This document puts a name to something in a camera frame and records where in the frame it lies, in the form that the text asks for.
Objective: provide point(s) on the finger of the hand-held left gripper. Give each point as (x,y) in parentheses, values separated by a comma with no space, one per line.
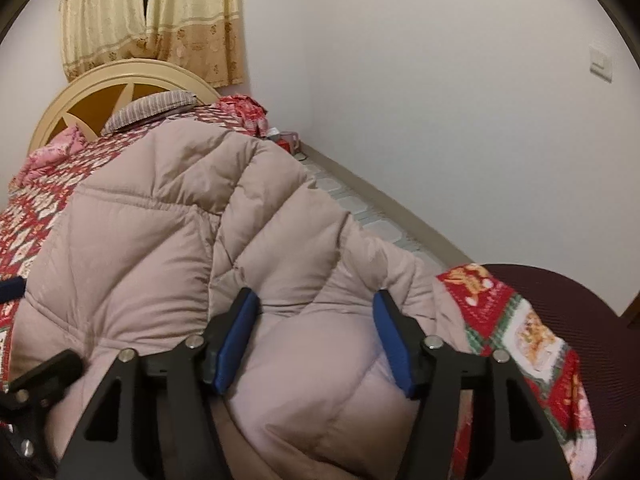
(45,385)
(10,290)

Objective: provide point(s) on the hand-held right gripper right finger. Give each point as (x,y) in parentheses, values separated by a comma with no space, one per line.
(395,345)

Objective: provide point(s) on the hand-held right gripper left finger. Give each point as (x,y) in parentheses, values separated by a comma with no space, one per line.
(235,340)

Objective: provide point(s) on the beige puffer jacket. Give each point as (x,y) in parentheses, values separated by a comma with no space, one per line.
(165,240)

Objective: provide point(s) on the red bear printed bedspread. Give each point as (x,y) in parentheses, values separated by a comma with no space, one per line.
(505,310)

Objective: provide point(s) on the pink floral blanket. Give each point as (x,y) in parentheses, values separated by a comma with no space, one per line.
(55,152)

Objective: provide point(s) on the cream wooden headboard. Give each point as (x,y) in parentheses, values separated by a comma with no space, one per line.
(52,107)

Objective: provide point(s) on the dark red mesh chair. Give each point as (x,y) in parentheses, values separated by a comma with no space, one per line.
(600,320)

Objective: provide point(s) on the striped pillow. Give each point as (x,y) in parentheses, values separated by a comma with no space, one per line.
(150,107)

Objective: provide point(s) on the beige patterned curtain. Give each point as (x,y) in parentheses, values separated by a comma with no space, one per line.
(200,20)
(100,15)

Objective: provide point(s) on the white wall switch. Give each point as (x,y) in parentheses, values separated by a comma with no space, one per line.
(601,62)

